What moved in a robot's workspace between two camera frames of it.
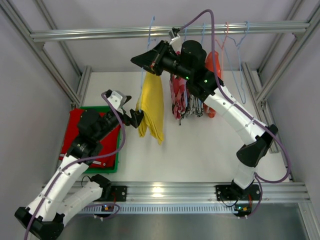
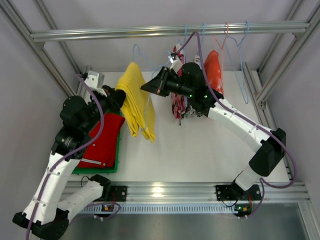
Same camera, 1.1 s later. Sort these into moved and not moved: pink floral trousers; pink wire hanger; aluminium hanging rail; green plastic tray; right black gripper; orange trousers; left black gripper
Moved: left black gripper; right black gripper
Not moved: orange trousers; green plastic tray; pink floral trousers; aluminium hanging rail; pink wire hanger
